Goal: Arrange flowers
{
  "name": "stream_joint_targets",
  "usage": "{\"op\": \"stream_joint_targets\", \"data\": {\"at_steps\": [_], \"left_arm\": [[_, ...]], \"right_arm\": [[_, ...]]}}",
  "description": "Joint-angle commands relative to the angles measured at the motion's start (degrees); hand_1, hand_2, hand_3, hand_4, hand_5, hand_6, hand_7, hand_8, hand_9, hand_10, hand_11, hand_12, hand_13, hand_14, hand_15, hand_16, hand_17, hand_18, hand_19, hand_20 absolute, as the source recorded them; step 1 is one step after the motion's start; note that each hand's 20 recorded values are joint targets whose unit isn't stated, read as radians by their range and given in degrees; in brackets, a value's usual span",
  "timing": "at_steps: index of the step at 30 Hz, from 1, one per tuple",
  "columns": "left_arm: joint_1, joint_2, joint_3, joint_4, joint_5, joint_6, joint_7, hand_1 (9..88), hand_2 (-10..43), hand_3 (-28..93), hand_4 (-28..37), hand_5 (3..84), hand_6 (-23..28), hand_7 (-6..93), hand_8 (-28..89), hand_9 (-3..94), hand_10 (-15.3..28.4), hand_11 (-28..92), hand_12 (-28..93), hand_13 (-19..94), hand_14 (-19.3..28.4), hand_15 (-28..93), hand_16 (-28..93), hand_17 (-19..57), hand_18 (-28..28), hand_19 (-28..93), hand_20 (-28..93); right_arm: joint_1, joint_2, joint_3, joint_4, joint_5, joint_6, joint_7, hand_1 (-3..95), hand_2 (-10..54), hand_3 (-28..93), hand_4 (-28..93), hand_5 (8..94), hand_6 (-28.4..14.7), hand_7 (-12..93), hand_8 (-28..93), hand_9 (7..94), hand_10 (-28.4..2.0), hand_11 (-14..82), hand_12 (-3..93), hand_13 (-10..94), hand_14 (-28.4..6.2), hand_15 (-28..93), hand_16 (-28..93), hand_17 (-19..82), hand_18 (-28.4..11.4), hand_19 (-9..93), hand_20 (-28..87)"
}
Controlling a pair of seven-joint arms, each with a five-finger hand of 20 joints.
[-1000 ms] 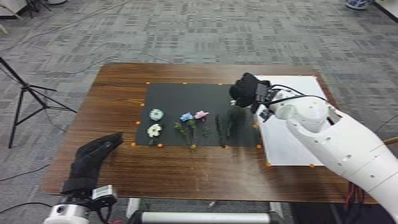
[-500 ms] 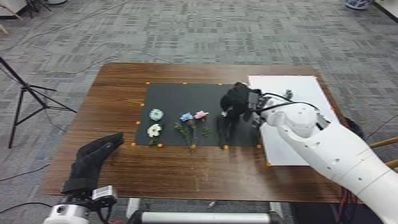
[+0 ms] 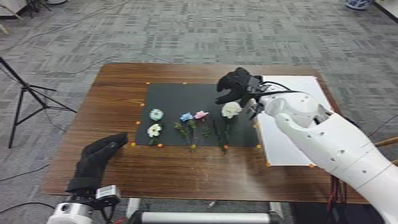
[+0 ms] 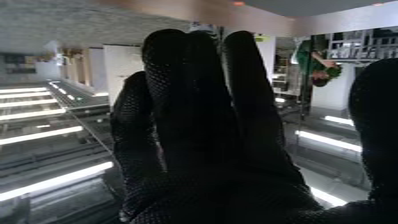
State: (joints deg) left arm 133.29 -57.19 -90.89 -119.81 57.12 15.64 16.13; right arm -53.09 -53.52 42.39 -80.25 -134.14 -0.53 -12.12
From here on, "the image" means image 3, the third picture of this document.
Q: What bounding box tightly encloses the cream flower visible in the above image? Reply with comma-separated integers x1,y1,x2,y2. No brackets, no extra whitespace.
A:
146,123,164,146

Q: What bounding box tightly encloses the pale grey bar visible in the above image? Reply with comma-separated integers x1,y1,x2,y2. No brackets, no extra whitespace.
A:
127,210,287,224

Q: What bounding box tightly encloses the white flower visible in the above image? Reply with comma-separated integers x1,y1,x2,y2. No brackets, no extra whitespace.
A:
219,101,246,153

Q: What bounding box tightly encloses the dark mat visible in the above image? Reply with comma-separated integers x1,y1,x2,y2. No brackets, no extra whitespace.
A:
134,82,264,148

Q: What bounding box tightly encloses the teal flower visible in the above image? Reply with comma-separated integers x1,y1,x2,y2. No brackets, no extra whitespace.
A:
148,108,168,122

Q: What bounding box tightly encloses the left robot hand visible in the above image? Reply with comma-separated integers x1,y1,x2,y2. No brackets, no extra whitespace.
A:
65,132,130,194

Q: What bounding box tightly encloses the black tripod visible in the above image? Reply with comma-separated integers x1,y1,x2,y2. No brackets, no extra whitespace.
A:
0,56,81,150

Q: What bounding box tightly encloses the pink flower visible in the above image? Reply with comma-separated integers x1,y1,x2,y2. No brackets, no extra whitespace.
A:
194,110,214,139

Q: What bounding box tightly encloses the green sprig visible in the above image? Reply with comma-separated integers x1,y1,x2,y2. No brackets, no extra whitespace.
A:
173,120,193,141

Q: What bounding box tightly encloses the blue flower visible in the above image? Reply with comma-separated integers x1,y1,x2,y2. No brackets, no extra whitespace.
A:
178,112,200,150

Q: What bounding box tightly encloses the white sheet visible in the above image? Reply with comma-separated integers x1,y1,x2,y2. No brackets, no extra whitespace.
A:
253,75,335,167

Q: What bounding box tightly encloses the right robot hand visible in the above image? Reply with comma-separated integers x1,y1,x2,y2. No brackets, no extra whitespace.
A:
214,66,267,106

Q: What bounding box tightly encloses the black floor cable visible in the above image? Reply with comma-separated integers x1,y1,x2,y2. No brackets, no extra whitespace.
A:
0,163,52,183
0,201,59,215

